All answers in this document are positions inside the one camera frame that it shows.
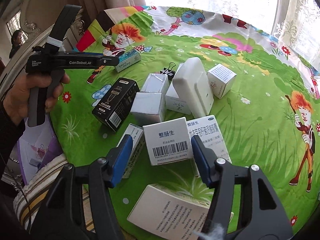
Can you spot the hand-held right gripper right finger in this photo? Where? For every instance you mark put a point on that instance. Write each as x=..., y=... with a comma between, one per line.
x=200, y=160

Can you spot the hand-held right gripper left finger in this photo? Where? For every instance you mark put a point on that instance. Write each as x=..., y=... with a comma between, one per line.
x=122, y=155

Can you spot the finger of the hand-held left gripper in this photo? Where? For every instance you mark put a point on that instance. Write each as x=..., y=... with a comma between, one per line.
x=108, y=61
x=87, y=54

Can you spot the teal and white small box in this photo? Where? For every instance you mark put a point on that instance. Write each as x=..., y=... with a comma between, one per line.
x=130, y=60

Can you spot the white box with barcode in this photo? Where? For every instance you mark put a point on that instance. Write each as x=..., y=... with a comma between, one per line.
x=167, y=135

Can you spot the black shaver box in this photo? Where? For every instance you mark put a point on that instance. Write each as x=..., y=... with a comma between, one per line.
x=112, y=102

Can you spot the white box with glossy top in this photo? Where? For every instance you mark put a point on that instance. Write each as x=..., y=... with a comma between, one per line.
x=147, y=107
x=155, y=83

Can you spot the person's left forearm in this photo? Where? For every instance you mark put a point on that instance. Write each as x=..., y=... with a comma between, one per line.
x=10, y=142

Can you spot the person's left hand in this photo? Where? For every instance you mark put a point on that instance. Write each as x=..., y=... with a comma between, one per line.
x=17, y=100

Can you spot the narrow white text box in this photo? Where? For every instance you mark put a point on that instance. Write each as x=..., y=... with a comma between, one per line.
x=136, y=152

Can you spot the cream carved cabinet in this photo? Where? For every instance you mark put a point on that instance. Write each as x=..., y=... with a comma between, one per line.
x=80, y=27

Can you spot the white medicine box blue text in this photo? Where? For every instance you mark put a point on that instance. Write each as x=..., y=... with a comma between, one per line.
x=211, y=130

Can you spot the green cartoon printed blanket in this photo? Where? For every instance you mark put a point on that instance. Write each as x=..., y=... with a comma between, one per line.
x=250, y=130

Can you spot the black binder clip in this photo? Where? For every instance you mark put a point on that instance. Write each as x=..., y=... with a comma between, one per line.
x=168, y=73

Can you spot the large flat white box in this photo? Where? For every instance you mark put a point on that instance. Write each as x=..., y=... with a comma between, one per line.
x=165, y=210

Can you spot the long white box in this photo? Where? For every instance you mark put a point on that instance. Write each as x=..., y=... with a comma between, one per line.
x=176, y=102

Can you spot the white plastic device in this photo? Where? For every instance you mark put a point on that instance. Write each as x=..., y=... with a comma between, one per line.
x=195, y=90

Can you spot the white cube box with print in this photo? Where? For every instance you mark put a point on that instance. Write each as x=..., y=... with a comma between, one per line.
x=222, y=80

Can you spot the striped cloth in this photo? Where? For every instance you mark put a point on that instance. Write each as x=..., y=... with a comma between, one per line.
x=37, y=192

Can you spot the white lace curtain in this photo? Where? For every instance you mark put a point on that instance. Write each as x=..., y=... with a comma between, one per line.
x=297, y=17

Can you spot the cream carved arched frame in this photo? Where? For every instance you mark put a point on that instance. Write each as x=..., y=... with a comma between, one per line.
x=27, y=26

